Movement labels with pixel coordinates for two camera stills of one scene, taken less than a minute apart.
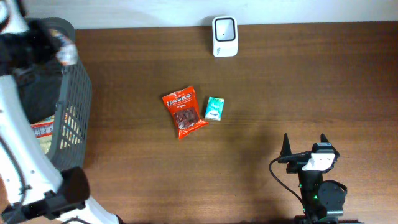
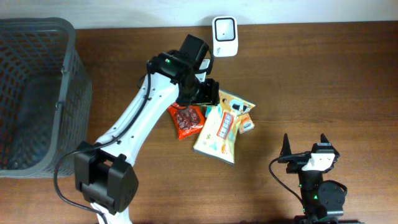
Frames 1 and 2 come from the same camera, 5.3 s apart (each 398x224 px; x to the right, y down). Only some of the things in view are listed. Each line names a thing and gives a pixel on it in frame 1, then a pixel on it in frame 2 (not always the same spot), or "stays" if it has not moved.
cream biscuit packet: x=43 y=131 to x=220 y=129
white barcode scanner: x=225 y=36 stays
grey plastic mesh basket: x=64 y=92 stays
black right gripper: x=298 y=158 stays
